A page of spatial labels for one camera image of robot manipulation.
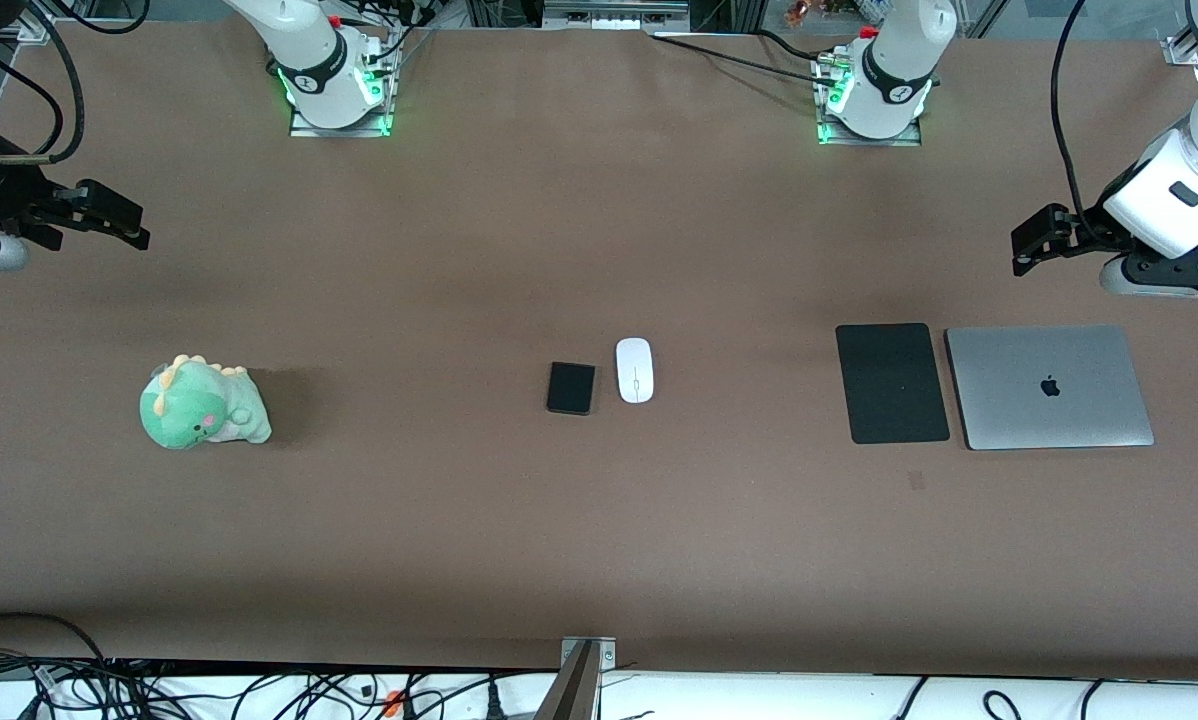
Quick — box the green dinosaur plush toy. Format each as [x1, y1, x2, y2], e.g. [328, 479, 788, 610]
[139, 354, 273, 451]

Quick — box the grey closed laptop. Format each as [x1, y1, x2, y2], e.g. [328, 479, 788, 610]
[944, 323, 1156, 452]

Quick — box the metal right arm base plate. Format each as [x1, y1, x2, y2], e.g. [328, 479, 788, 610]
[288, 98, 393, 139]

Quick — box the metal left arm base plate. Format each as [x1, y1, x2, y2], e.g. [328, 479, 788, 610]
[816, 112, 924, 149]

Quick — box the black looped floor cable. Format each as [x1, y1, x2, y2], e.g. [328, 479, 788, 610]
[0, 612, 112, 701]

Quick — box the white computer mouse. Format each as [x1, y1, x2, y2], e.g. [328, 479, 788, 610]
[615, 338, 656, 405]

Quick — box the aluminium frame rail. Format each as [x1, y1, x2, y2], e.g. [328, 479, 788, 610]
[541, 0, 692, 32]

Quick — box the black mouse pad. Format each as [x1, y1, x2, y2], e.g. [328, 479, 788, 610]
[835, 322, 952, 445]

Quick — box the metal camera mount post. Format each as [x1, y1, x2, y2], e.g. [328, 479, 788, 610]
[531, 636, 618, 720]

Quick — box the black cable on table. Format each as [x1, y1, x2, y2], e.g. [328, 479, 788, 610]
[649, 30, 842, 83]

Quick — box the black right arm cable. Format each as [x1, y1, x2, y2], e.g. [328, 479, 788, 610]
[0, 0, 87, 164]

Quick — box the black smartphone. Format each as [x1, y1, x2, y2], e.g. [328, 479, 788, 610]
[546, 362, 597, 416]

